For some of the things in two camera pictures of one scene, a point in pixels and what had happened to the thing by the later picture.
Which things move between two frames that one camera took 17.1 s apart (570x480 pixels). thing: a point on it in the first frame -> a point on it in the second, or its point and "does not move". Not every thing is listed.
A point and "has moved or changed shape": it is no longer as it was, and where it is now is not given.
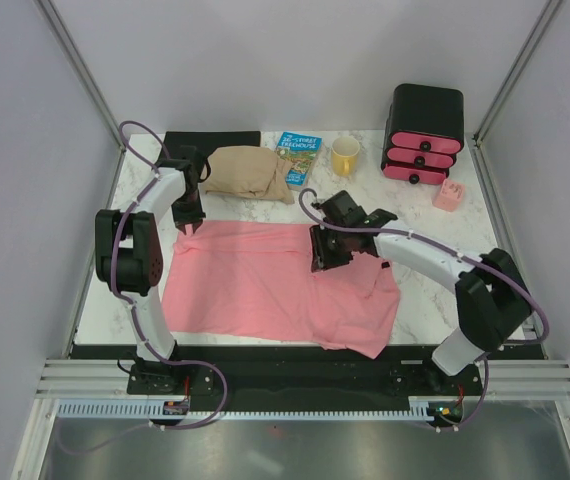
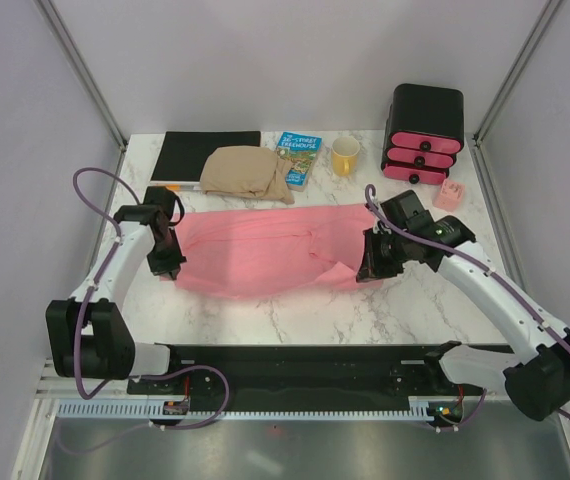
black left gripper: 194,218 -> 170,265
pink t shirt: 251,279 has moved or changed shape
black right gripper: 321,258 -> 371,267
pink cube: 452,193 does not move
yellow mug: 344,156 does not move
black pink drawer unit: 425,130 does not move
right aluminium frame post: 543,20 does not move
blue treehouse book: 301,151 does not move
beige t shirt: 249,171 does not move
